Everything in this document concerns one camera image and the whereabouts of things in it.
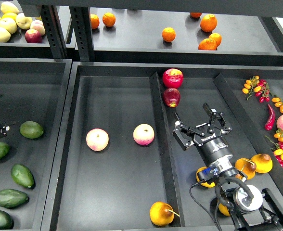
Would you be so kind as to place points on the pink peach on shelf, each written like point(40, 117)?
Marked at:
point(38, 25)

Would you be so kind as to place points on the bright red apple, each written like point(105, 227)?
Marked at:
point(172, 78)

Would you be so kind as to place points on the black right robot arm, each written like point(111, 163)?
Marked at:
point(250, 209)

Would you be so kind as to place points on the pale yellow apple front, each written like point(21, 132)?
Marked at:
point(4, 35)

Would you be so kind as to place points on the pale yellow pear top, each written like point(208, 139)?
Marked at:
point(8, 7)

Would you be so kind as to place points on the black shelf post left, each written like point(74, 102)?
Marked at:
point(54, 34)

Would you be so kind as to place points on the orange front right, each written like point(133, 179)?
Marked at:
point(208, 44)

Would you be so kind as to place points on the yellow pear bottom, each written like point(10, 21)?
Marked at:
point(223, 210)

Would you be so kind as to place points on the dark red apple on shelf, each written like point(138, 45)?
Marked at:
point(33, 36)

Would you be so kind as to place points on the pale yellow apple right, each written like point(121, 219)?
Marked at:
point(24, 22)

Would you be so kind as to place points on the pale yellow apple middle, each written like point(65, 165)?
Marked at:
point(8, 24)

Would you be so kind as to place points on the cherry tomato bunch upper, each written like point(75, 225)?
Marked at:
point(255, 86)

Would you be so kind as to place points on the black left tray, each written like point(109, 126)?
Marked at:
point(33, 90)

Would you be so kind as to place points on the red chili pepper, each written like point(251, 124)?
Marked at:
point(271, 119)

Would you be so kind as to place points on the yellow lemon on shelf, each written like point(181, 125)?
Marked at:
point(10, 15)

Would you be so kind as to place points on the dark avocado lower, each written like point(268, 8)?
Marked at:
point(11, 198)

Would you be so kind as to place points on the orange centre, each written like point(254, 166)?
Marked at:
point(168, 34)

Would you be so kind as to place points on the black centre divided tray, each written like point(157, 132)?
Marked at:
point(113, 189)

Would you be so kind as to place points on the pink apple left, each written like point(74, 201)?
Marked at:
point(97, 139)

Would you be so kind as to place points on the pink apple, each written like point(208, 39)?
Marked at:
point(97, 139)
point(143, 134)

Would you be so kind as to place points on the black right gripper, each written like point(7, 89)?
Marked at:
point(199, 135)

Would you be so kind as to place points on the yellow pear hidden middle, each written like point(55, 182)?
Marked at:
point(247, 166)

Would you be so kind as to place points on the pink apple right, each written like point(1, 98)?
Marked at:
point(143, 134)

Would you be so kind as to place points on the orange right small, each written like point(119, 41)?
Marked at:
point(216, 37)

